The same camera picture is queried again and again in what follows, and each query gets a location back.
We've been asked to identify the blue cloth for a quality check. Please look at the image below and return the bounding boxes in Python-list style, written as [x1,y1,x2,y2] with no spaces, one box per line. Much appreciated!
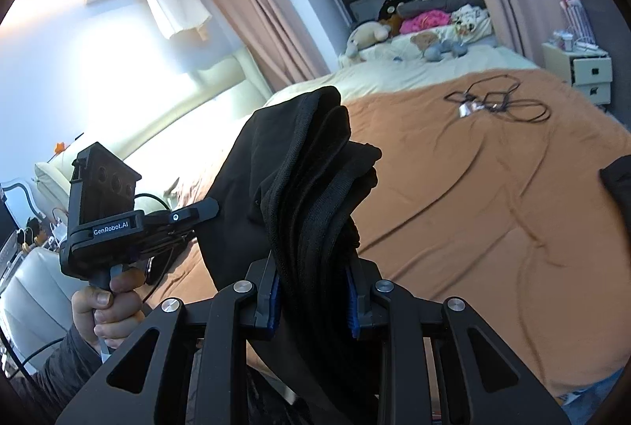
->
[554,368,624,416]

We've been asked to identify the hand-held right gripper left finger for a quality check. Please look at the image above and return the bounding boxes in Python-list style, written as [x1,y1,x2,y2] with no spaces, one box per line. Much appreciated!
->
[54,252,282,425]

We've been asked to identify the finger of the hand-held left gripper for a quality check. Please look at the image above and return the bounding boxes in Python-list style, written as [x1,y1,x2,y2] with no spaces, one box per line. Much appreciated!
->
[145,201,220,241]

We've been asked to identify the beige plush toy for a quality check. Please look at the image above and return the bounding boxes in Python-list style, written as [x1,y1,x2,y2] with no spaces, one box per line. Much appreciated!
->
[340,22,392,61]

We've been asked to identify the pink fluffy plush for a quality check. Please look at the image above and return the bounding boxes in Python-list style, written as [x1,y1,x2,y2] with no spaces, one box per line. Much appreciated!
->
[399,10,452,35]

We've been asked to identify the white leather chair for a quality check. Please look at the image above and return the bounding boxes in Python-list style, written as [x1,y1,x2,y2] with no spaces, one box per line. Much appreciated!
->
[0,252,80,357]

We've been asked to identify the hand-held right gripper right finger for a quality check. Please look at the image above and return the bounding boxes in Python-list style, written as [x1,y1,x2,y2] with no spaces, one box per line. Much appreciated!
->
[345,257,573,425]

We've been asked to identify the dark plush toy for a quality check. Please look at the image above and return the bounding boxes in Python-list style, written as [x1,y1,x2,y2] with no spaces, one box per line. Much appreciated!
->
[377,0,410,36]

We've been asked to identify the black pants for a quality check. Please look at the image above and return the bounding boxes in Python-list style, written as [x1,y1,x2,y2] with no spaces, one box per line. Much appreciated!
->
[197,85,383,425]

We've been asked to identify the orange blanket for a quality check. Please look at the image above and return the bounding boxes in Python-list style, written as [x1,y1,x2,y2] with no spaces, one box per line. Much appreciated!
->
[148,67,631,401]

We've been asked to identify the pink white striped holder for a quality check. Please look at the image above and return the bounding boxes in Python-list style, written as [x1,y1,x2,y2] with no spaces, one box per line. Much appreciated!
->
[554,0,595,42]

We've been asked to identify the cream nightstand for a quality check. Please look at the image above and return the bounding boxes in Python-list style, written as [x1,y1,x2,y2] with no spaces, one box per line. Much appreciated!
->
[542,41,613,105]

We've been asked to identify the black cable bundle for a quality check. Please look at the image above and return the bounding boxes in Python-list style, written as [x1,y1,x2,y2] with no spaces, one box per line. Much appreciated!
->
[444,75,550,124]

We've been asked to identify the brown teddy bear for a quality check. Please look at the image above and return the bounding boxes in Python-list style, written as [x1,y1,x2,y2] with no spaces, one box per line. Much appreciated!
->
[411,32,439,56]

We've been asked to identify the cream bed sheet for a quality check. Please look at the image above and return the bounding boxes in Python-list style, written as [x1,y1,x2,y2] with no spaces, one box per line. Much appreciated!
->
[263,33,540,108]

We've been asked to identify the cream padded headboard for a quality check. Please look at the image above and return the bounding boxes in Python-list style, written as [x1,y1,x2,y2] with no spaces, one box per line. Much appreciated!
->
[34,45,277,209]

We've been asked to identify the person's left forearm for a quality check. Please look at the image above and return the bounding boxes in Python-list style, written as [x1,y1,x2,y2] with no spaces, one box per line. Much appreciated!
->
[10,321,106,406]

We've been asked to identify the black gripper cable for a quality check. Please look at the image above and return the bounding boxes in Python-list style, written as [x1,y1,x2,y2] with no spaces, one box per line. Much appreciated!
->
[131,192,198,302]

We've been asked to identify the person's left hand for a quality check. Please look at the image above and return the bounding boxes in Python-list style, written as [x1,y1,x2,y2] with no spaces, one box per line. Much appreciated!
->
[71,265,149,354]

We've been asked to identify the white printed pillow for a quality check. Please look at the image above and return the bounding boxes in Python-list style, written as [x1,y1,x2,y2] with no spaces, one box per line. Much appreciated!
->
[451,5,494,44]

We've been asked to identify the dark cloth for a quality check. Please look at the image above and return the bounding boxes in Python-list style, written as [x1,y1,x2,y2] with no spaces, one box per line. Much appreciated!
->
[599,153,631,229]

